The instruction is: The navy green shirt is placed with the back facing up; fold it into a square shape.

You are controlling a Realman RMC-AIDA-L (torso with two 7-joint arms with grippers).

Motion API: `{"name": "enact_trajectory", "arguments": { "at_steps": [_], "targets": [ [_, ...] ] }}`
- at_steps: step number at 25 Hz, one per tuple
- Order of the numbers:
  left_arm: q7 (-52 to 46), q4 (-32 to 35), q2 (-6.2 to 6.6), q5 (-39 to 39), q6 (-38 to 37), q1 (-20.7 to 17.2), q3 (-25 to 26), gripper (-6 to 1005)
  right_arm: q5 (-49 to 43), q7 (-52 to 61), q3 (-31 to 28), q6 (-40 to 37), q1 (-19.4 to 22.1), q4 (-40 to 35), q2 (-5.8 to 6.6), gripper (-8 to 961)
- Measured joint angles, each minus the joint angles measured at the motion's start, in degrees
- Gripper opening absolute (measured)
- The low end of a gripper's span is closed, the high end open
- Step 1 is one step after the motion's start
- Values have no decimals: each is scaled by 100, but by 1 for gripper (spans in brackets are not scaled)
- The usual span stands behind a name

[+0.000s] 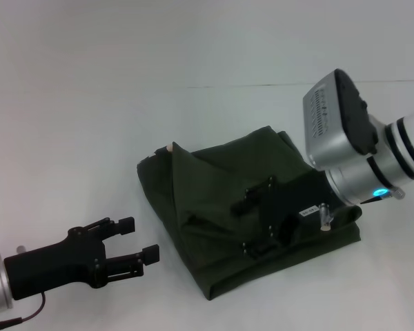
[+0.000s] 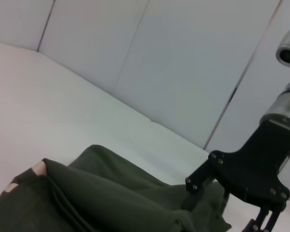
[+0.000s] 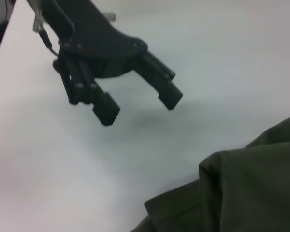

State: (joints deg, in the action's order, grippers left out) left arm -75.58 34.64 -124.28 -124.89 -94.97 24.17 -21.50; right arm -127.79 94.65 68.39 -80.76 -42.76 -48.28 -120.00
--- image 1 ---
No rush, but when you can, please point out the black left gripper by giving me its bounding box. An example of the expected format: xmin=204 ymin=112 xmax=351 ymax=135
xmin=3 ymin=216 xmax=160 ymax=301

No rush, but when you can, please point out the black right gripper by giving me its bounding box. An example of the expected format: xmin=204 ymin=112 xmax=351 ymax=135
xmin=230 ymin=171 xmax=348 ymax=260

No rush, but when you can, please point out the dark green shirt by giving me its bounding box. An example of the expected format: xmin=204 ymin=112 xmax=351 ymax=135
xmin=137 ymin=126 xmax=363 ymax=301

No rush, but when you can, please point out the black cable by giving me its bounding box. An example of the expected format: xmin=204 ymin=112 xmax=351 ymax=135
xmin=0 ymin=291 xmax=48 ymax=327

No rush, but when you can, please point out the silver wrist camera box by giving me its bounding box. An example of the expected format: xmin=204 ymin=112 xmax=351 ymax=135
xmin=302 ymin=68 xmax=380 ymax=172

